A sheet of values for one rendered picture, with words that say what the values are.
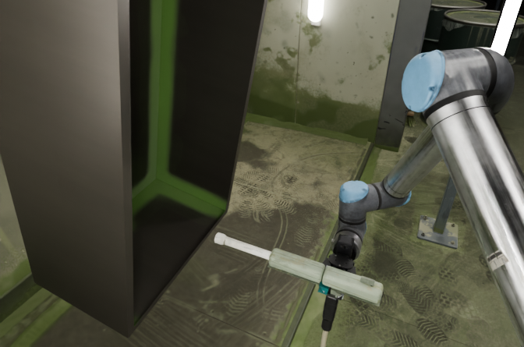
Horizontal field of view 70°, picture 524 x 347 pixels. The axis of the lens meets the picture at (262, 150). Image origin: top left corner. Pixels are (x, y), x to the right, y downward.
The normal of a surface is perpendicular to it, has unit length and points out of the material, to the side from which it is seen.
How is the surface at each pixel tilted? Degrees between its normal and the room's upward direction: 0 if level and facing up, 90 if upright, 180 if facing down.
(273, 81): 90
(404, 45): 90
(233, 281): 0
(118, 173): 90
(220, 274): 0
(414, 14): 90
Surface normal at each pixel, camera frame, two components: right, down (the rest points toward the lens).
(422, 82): -0.98, 0.02
